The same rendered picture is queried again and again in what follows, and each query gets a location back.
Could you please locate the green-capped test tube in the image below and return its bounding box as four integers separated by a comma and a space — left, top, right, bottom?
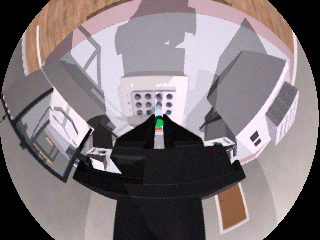
155, 103, 163, 127

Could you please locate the white tube rack with holes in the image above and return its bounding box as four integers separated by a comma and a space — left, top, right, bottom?
154, 144, 164, 149

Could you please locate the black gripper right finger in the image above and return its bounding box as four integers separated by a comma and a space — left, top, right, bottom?
163, 114, 205, 149

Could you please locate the grey block with round holes on top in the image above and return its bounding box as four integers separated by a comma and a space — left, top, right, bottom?
120, 71, 188, 129

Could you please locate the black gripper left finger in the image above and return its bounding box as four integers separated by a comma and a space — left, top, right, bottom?
113, 114, 155, 149

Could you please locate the light grey bench mat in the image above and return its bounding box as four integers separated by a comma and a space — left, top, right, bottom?
59, 13, 290, 146

